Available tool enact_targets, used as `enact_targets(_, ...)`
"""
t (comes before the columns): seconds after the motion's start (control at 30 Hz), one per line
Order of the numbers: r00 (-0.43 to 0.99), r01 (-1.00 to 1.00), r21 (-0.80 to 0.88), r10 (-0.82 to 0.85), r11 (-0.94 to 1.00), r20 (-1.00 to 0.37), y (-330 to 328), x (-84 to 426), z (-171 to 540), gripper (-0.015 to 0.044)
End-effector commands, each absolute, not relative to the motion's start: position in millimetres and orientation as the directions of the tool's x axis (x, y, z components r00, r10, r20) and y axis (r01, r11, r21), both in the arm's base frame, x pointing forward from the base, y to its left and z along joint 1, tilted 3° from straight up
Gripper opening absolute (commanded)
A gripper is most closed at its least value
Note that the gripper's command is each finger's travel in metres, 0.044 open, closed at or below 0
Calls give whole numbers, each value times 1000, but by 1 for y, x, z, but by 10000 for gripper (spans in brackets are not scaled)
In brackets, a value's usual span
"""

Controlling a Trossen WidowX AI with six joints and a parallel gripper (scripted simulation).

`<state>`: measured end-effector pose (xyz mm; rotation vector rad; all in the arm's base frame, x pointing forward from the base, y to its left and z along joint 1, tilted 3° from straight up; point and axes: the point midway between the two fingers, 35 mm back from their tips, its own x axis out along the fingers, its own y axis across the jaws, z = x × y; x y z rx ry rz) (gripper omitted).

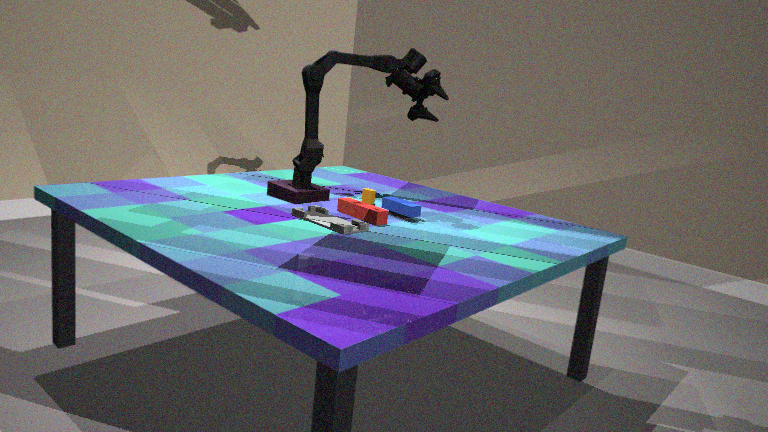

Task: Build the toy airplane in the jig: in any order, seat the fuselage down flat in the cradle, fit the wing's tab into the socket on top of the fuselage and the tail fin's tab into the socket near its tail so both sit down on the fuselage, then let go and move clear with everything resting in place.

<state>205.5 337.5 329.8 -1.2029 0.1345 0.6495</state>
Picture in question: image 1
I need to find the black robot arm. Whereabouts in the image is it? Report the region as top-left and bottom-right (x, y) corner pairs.
(288, 48), (427, 189)

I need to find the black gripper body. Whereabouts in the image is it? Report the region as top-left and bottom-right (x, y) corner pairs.
(401, 69), (441, 121)

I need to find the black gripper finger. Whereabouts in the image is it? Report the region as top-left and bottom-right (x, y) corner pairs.
(414, 107), (439, 122)
(427, 77), (449, 100)

